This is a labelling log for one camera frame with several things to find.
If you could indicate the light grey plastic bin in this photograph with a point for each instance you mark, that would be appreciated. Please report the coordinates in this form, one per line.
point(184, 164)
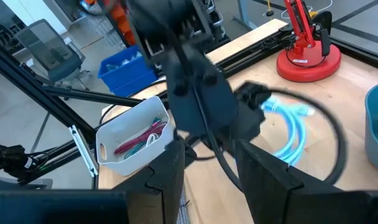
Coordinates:
point(136, 165)

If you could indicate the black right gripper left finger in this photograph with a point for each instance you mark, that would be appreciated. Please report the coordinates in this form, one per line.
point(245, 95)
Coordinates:
point(170, 180)

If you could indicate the red desk lamp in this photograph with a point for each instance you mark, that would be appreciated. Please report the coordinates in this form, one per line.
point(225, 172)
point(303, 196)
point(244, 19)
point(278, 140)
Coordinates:
point(310, 65)

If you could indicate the orange machine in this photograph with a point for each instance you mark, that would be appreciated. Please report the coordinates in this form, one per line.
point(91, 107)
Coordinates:
point(122, 21)

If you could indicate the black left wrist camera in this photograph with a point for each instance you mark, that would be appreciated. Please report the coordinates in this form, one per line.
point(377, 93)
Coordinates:
point(204, 105)

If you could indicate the grey office chair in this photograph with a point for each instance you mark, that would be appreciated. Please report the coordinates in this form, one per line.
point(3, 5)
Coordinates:
point(58, 59)

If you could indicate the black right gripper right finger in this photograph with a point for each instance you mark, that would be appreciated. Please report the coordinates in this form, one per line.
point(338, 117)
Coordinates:
point(263, 183)

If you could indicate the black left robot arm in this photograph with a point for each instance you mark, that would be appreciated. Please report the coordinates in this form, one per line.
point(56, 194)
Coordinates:
point(164, 18)

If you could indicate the blue plastic crate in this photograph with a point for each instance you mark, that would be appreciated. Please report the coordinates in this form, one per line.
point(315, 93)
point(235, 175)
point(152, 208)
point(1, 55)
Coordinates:
point(130, 77)

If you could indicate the black aluminium rig frame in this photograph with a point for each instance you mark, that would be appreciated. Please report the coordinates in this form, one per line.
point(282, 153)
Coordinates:
point(83, 95)

